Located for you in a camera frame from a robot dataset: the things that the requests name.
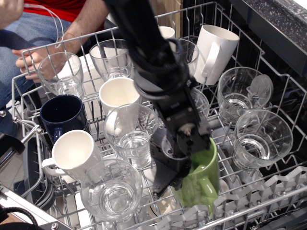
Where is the clear glass centre front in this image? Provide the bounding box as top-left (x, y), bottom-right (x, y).
top-left (104, 103), bottom-right (160, 169)

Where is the clear glass right front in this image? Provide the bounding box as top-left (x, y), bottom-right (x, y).
top-left (233, 110), bottom-right (293, 171)

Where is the person's forearm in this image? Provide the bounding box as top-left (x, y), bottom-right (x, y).
top-left (56, 0), bottom-right (110, 57)

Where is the white plate lower rack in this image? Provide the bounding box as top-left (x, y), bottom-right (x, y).
top-left (146, 179), bottom-right (231, 223)

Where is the person's hand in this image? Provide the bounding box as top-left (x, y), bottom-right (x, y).
top-left (12, 46), bottom-right (64, 73)

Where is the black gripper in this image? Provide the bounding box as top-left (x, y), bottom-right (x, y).
top-left (150, 88), bottom-right (211, 199)

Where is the clear tall glass back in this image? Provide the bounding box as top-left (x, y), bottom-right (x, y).
top-left (176, 39), bottom-right (199, 76)

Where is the white mug front left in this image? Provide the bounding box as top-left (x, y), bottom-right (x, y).
top-left (42, 130), bottom-right (103, 182)

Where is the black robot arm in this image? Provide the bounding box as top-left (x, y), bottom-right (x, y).
top-left (106, 0), bottom-right (211, 198)

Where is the green ceramic mug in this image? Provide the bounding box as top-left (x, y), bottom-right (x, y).
top-left (173, 138), bottom-right (219, 215)

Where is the dark speckled countertop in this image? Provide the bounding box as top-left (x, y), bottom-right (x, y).
top-left (230, 0), bottom-right (307, 77)

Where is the white mug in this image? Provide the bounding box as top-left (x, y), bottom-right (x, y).
top-left (158, 26), bottom-right (176, 52)
top-left (194, 24), bottom-right (239, 86)
top-left (42, 130), bottom-right (103, 182)
top-left (99, 77), bottom-right (141, 135)

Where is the white mug back centre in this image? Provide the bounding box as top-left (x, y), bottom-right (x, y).
top-left (158, 26), bottom-right (176, 52)

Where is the clear glass back left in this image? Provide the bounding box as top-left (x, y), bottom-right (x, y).
top-left (89, 39), bottom-right (132, 81)

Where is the clear glass far left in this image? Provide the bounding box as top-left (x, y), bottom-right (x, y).
top-left (37, 52), bottom-right (84, 100)

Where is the dark blue ceramic mug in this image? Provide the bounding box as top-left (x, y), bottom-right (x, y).
top-left (40, 94), bottom-right (90, 144)

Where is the clear glass right back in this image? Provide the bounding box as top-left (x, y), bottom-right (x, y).
top-left (217, 67), bottom-right (274, 127)

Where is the white mug back right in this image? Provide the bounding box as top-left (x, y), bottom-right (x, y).
top-left (194, 24), bottom-right (239, 86)

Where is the grey wire dishwasher rack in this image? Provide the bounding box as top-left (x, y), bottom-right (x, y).
top-left (14, 0), bottom-right (307, 230)

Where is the clear glass front left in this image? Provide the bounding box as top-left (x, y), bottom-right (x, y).
top-left (81, 159), bottom-right (142, 222)

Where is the grey plastic tine holder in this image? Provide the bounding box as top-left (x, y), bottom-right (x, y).
top-left (139, 166), bottom-right (307, 230)

